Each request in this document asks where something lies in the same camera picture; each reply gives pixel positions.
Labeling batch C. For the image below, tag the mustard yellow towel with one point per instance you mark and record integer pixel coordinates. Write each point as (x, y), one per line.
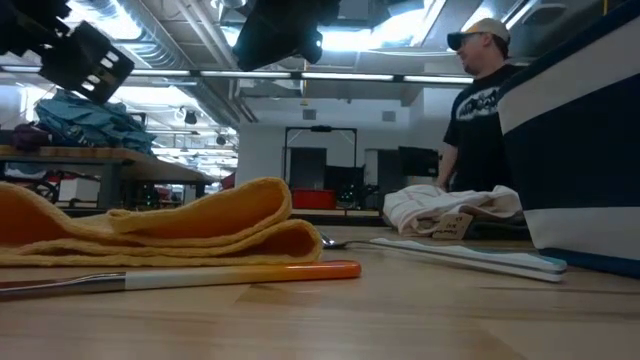
(175, 230)

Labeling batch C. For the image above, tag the white checked towel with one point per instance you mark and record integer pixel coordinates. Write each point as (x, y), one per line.
(440, 205)

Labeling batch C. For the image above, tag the small black robot arm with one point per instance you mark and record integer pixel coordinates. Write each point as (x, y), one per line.
(357, 192)

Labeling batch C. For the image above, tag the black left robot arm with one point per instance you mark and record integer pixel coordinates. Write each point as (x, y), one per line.
(25, 22)

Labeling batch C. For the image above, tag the ceiling light strip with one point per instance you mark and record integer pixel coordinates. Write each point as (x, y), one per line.
(300, 75)

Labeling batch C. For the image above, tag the pile of teal clothes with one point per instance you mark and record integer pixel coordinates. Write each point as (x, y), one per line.
(90, 122)

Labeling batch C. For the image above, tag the maroon bag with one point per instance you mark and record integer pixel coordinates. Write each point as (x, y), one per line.
(30, 137)

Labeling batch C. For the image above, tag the black framed robot station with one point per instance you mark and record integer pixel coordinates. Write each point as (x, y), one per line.
(320, 129)

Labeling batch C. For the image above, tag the wooden workbench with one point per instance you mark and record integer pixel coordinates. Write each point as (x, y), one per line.
(125, 162)

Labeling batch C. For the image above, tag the red plastic bin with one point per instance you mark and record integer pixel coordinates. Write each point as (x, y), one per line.
(314, 199)

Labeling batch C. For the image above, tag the black monitor on stand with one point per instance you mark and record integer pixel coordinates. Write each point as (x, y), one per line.
(417, 161)

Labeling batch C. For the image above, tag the person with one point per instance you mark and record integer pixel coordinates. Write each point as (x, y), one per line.
(480, 115)

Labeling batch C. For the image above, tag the navy blue fabric basket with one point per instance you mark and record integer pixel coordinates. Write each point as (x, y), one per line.
(580, 165)

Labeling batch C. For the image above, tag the black metal table frame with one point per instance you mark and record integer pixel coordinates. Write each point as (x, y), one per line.
(345, 218)

